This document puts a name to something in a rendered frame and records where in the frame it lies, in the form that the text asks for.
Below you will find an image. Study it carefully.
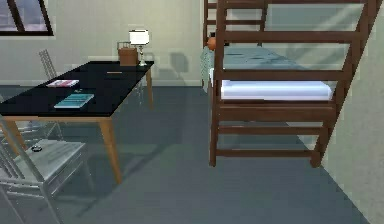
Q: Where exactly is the black top wooden leg table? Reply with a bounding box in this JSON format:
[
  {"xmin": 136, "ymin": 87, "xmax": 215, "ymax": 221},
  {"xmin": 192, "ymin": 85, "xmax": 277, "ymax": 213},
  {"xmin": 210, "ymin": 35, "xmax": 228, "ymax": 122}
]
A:
[{"xmin": 0, "ymin": 60, "xmax": 156, "ymax": 186}]

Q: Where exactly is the blue blanket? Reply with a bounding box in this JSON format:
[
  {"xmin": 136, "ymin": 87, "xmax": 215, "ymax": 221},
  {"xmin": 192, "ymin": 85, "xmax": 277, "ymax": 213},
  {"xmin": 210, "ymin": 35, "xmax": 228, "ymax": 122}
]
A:
[{"xmin": 199, "ymin": 45, "xmax": 308, "ymax": 88}]

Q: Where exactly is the orange ball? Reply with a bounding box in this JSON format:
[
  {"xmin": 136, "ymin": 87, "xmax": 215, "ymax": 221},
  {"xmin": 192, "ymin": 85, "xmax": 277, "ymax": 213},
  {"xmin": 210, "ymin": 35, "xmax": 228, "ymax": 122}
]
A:
[{"xmin": 206, "ymin": 36, "xmax": 218, "ymax": 51}]

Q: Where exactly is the brown box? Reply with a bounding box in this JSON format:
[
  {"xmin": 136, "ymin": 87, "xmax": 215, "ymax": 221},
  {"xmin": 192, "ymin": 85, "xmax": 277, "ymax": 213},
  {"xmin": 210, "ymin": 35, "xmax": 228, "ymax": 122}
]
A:
[{"xmin": 116, "ymin": 41, "xmax": 139, "ymax": 67}]

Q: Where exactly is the teal book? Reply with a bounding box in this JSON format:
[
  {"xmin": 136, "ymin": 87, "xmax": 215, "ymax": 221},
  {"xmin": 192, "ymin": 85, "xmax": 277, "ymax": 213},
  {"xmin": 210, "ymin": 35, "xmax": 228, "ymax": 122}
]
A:
[{"xmin": 53, "ymin": 93, "xmax": 95, "ymax": 110}]

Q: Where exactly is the brown wooden bunk bed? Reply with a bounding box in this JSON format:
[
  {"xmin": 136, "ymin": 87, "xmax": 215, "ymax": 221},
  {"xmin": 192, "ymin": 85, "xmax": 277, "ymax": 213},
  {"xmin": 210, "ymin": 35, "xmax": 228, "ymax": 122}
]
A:
[{"xmin": 201, "ymin": 0, "xmax": 384, "ymax": 169}]

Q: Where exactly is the white shade table lamp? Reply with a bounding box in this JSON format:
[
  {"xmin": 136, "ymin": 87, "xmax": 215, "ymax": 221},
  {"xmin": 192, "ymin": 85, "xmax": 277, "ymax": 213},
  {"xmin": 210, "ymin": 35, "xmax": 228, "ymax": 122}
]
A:
[{"xmin": 128, "ymin": 29, "xmax": 150, "ymax": 67}]

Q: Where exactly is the red and white book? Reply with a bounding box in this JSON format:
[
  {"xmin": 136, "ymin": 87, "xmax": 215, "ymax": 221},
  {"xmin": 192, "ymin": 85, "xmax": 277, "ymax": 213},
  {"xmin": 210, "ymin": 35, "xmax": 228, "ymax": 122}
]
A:
[{"xmin": 45, "ymin": 79, "xmax": 81, "ymax": 89}]

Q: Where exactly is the dark framed window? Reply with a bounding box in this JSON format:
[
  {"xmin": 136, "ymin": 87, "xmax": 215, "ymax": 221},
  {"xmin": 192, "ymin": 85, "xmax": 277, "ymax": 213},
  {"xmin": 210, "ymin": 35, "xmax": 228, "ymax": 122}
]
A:
[{"xmin": 0, "ymin": 0, "xmax": 55, "ymax": 37}]

